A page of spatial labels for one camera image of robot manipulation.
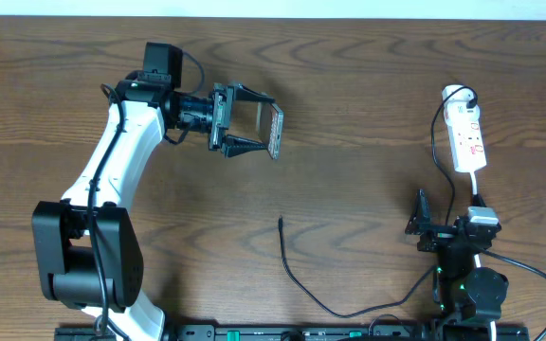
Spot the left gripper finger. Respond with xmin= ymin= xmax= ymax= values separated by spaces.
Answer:
xmin=221 ymin=135 xmax=267 ymax=158
xmin=228 ymin=82 xmax=276 ymax=103

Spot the Galaxy S25 Ultra smartphone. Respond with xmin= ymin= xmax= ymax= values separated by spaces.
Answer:
xmin=256 ymin=102 xmax=284 ymax=160

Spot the black USB charging cable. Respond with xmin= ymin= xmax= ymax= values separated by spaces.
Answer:
xmin=278 ymin=84 xmax=480 ymax=319

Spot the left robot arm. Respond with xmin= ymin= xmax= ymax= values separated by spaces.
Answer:
xmin=31 ymin=69 xmax=284 ymax=340

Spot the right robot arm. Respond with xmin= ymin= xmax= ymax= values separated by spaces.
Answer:
xmin=405 ymin=189 xmax=508 ymax=340

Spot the white power strip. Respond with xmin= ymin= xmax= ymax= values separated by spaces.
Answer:
xmin=442 ymin=84 xmax=486 ymax=173

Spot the white power strip cord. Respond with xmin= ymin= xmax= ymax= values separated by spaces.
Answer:
xmin=469 ymin=171 xmax=498 ymax=341

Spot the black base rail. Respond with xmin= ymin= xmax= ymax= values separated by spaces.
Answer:
xmin=53 ymin=321 xmax=530 ymax=341

